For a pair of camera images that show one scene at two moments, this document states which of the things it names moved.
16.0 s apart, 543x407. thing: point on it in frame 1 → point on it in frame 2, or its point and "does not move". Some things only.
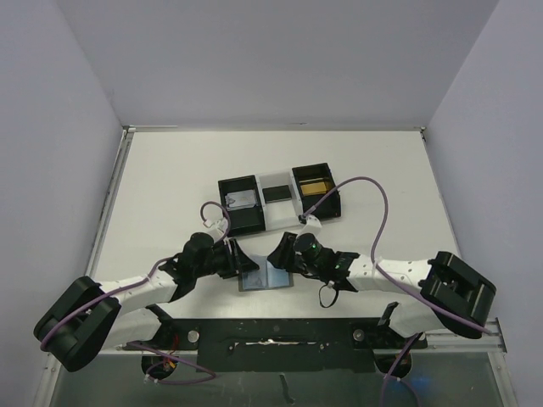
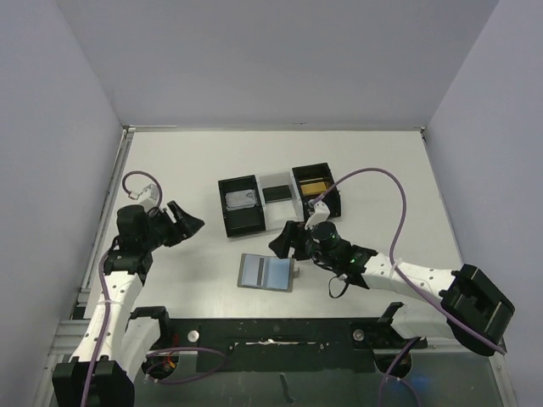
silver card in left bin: (240, 199) does not move
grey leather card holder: (265, 277) does not move
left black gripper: (232, 258) → (170, 226)
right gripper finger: (308, 272) → (302, 252)
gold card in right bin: (313, 188) does not move
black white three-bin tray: (275, 200) does not move
